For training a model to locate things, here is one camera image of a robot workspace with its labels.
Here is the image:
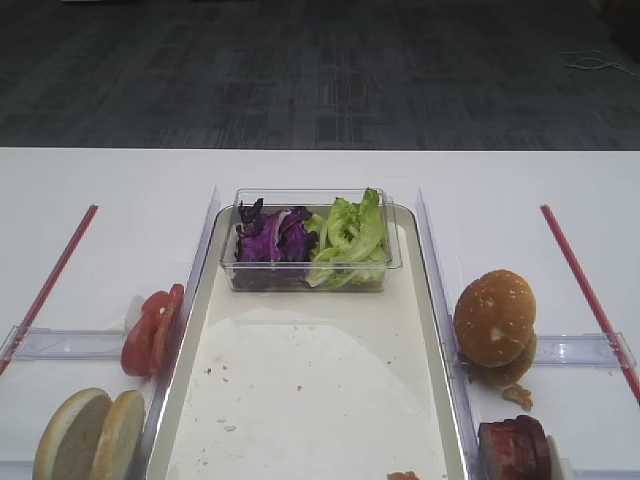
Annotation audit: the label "white bun bottom half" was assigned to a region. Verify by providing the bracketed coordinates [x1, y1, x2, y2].
[89, 390, 145, 480]

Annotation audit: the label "green lettuce leaves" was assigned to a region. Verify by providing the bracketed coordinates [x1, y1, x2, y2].
[305, 188, 387, 291]

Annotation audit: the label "rear tomato slice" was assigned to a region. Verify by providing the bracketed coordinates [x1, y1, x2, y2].
[150, 283, 184, 375]

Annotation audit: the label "tomato slice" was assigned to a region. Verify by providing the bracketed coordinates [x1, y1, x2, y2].
[150, 283, 184, 375]
[121, 291, 165, 377]

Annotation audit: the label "front tomato slice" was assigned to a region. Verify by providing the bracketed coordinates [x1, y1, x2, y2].
[121, 291, 165, 377]

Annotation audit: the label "red meat patty slices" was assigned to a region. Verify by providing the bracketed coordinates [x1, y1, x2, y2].
[478, 415, 551, 480]

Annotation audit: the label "clear plastic salad container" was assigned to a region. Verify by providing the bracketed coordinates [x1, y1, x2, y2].
[220, 187, 402, 292]

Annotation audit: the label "purple cabbage leaves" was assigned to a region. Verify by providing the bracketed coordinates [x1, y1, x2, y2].
[235, 198, 318, 263]

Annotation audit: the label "white metal tray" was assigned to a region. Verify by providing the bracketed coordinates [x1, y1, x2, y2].
[145, 207, 467, 479]

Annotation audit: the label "sesame bun top front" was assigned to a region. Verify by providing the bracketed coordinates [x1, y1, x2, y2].
[453, 269, 536, 368]

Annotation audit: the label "sesame bun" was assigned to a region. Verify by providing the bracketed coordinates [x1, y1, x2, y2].
[453, 269, 536, 368]
[467, 333, 537, 387]

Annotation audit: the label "left long clear divider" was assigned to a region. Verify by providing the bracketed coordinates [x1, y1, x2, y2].
[129, 188, 220, 479]

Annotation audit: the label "long clear divider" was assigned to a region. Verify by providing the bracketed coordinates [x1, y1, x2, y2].
[415, 189, 486, 479]
[129, 188, 220, 479]

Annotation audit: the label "right red tape strip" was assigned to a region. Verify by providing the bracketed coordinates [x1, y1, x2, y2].
[540, 204, 639, 401]

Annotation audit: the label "red tape strip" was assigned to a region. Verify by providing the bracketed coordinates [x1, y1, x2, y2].
[0, 204, 99, 374]
[540, 204, 639, 401]

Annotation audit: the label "sesame bun top rear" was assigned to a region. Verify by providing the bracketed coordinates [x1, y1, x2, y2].
[467, 333, 537, 387]

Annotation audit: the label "right long clear divider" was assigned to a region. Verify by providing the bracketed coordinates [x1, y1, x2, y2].
[415, 189, 486, 479]

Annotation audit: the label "left red tape strip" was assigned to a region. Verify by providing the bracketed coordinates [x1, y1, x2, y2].
[0, 204, 99, 374]

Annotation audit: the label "orange food scrap on tray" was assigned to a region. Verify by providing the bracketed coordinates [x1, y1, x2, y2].
[386, 471, 420, 480]

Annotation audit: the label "brown food crumb clump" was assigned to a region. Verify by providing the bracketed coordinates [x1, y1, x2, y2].
[502, 384, 533, 411]

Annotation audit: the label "left upper clear crossbar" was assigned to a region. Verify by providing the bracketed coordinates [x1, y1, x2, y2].
[1, 326, 127, 361]

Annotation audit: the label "clear crossbar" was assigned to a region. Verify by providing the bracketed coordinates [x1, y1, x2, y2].
[1, 326, 127, 361]
[533, 332, 637, 369]

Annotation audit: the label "right upper clear crossbar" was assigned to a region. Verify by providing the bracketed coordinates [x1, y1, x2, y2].
[533, 332, 637, 369]

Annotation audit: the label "left bun half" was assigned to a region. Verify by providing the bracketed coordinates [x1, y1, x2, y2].
[32, 388, 112, 480]

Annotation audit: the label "white cable on floor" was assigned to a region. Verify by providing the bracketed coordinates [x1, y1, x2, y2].
[557, 49, 640, 80]

